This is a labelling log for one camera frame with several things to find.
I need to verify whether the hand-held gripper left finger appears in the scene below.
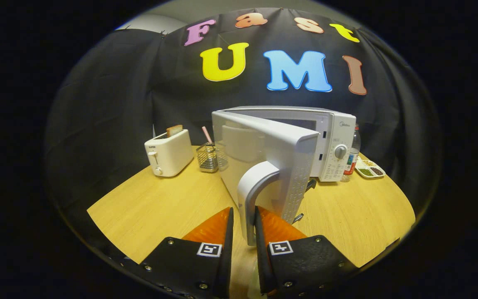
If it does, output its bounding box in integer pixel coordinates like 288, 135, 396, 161
139, 207, 234, 299

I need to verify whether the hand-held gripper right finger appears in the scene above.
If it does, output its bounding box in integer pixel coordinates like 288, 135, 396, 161
254, 206, 358, 297

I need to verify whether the white microwave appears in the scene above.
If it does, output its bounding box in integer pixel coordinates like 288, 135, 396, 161
212, 106, 357, 246

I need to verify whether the white toaster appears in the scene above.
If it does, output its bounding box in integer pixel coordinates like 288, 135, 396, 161
144, 129, 194, 178

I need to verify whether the clear bottle with red label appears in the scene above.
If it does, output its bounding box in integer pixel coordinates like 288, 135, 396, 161
341, 124, 361, 183

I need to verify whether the white divided dish of beans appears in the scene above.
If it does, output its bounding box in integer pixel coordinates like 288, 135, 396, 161
354, 157, 386, 179

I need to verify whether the wire mesh basket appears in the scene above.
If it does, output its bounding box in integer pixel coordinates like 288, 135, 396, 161
196, 142, 219, 173

